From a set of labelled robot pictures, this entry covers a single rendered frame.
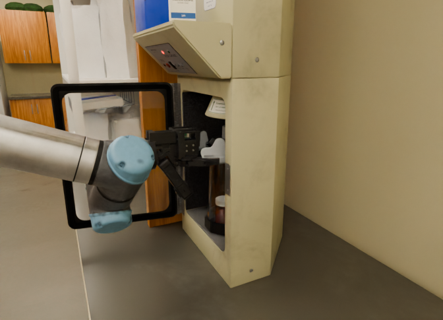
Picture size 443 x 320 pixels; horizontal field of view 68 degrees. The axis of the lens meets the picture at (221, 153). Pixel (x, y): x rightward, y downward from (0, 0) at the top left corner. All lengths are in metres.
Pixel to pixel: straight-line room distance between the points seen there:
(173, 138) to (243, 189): 0.19
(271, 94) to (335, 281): 0.47
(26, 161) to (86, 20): 1.49
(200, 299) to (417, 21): 0.78
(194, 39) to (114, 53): 1.30
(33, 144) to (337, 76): 0.80
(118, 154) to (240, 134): 0.26
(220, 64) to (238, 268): 0.45
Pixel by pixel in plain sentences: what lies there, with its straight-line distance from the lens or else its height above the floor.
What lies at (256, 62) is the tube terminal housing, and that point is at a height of 1.44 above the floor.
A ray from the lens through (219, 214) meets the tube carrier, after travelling 0.83.
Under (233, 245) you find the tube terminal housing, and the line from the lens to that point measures 0.76.
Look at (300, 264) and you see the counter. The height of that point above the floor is 0.94.
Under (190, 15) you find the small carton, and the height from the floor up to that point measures 1.53.
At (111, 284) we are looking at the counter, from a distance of 0.87.
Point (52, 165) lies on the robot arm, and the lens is 0.55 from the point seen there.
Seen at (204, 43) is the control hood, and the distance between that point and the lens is 0.63.
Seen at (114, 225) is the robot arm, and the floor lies 1.15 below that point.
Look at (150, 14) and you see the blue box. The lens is 0.82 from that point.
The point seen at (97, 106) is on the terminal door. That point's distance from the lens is 0.93.
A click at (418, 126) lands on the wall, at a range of 0.89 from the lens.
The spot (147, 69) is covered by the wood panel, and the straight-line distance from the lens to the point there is 0.97.
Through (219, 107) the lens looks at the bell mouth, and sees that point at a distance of 0.77.
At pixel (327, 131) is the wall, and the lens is 1.07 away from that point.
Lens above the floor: 1.44
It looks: 15 degrees down
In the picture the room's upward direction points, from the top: straight up
